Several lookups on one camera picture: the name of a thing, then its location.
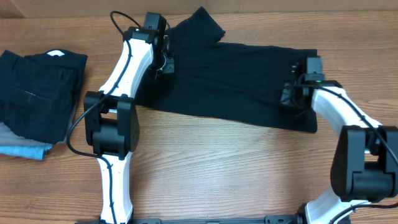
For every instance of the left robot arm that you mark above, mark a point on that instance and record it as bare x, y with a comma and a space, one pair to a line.
111, 122

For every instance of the folded black garment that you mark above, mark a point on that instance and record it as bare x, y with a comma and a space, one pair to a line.
39, 93

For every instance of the folded grey garment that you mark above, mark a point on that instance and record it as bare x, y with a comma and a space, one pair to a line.
8, 138

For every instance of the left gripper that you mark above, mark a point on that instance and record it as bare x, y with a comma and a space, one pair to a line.
170, 68

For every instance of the black t-shirt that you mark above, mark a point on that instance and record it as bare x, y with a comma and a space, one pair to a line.
225, 80

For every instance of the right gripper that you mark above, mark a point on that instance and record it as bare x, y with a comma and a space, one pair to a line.
289, 94

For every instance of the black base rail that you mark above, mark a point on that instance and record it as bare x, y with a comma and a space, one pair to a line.
211, 221

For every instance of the folded blue garment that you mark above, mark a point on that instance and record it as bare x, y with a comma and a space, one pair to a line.
30, 152

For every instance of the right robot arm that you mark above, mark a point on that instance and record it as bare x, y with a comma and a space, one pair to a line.
364, 167

